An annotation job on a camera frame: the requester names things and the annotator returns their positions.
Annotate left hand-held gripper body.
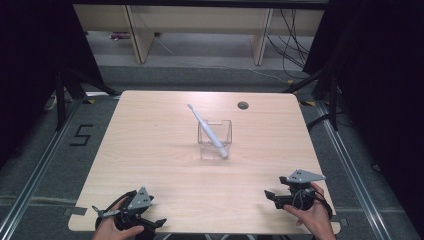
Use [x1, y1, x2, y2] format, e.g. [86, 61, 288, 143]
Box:
[91, 186, 155, 232]

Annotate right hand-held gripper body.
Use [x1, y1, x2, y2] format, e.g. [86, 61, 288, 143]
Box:
[278, 168, 327, 211]

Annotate clear plastic container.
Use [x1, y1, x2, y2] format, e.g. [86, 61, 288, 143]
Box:
[197, 119, 233, 161]

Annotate white electric toothbrush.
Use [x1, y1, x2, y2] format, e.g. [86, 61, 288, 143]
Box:
[186, 103, 230, 160]

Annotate person's right hand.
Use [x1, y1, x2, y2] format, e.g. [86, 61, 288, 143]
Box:
[283, 182, 338, 240]

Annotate person's left hand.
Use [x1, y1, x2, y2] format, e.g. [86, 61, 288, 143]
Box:
[91, 198, 146, 240]

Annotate grey tape strip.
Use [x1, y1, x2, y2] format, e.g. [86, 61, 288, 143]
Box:
[63, 206, 88, 216]

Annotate black metal stand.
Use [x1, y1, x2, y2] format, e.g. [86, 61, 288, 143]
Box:
[283, 66, 340, 132]
[54, 68, 121, 132]

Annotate small purple object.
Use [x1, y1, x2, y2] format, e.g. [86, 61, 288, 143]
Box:
[109, 31, 132, 42]

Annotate light wooden shelf unit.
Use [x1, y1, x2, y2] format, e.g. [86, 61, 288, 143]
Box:
[73, 3, 326, 66]

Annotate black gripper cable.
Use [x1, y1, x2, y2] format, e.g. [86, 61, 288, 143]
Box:
[314, 194, 334, 222]
[95, 189, 138, 231]

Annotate aluminium floor rail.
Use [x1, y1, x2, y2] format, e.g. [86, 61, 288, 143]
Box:
[0, 98, 84, 240]
[314, 99, 395, 240]

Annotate thick black floor cable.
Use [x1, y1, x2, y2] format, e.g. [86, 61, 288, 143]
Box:
[306, 112, 335, 132]

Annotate white coiled floor cable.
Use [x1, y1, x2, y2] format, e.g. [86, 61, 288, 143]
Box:
[43, 93, 73, 112]

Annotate black cable bundle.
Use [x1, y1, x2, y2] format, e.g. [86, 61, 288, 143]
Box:
[266, 8, 312, 80]

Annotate thin white floor cable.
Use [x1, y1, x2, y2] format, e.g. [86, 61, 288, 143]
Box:
[153, 33, 290, 84]

